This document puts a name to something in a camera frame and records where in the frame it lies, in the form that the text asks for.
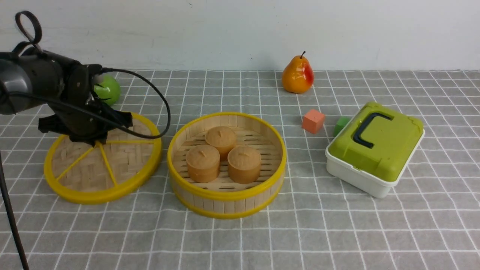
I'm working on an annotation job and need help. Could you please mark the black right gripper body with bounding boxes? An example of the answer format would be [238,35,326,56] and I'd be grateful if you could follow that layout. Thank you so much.
[38,64,133,146]

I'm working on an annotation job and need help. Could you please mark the yellow rimmed woven steamer lid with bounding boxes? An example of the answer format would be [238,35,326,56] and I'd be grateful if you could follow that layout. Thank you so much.
[43,129,162,204]

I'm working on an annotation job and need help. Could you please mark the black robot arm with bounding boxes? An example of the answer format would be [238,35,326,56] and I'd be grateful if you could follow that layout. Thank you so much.
[0,48,133,146]

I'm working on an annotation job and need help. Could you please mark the bamboo steamer basket yellow rims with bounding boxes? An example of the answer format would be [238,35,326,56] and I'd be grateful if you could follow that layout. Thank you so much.
[167,112,287,219]

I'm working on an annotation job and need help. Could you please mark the green apple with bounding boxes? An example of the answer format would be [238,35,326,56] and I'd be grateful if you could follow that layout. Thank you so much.
[94,73,121,106]

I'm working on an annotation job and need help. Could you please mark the brown bun front left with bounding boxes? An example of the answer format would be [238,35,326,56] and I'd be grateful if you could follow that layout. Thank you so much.
[186,145,221,183]

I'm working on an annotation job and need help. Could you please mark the brown bun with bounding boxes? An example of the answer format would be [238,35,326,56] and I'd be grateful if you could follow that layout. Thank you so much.
[205,126,237,161]
[227,145,262,184]
[186,145,221,183]

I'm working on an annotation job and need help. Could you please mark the brown bun back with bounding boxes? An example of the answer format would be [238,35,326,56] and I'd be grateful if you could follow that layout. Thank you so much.
[205,126,237,161]

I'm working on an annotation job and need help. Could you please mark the brown bun front right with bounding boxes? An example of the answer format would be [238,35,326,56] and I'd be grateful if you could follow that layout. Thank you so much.
[227,145,262,184]

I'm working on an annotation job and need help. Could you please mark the orange red pear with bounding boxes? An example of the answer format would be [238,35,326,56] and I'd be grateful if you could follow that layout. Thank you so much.
[282,51,314,94]

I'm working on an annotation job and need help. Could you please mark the orange cube block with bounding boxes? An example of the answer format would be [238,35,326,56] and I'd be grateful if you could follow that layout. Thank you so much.
[302,109,326,134]

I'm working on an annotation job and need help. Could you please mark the green cube block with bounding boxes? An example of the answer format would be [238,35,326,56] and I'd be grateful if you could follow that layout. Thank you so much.
[334,116,350,137]

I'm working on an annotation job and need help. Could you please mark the green lidded white storage box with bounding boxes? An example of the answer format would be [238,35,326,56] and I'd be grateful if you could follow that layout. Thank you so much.
[325,102,425,198]

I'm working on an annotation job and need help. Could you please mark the black cable lower left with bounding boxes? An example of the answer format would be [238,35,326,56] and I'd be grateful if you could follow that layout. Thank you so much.
[0,150,30,270]

